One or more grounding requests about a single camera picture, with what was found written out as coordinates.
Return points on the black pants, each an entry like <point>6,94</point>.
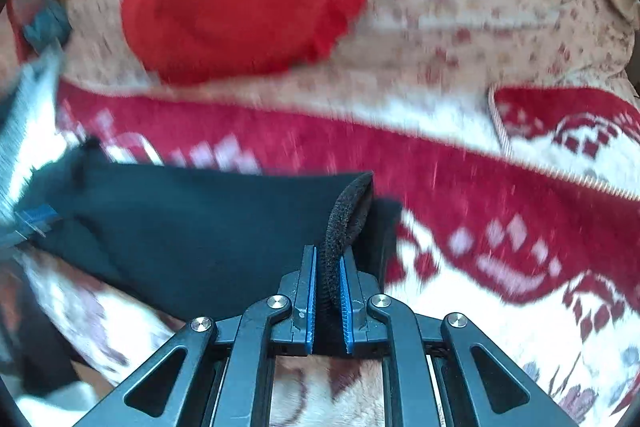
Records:
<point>200,227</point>

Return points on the floral bedspread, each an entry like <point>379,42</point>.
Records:
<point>450,7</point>

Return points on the grey fuzzy cloth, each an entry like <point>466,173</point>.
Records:
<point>35,117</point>

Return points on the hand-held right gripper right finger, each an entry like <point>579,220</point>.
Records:
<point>346,307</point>

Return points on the teal bag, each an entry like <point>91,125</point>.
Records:
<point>47,24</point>

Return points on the red and white blanket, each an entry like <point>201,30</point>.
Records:
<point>350,147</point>

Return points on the red cloth with cream trim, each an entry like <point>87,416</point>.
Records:
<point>550,104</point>

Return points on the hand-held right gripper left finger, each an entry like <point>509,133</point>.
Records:
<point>310,302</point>

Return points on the dark cloth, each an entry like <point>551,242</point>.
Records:
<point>40,337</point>

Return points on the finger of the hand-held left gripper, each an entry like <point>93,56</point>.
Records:
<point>37,217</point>

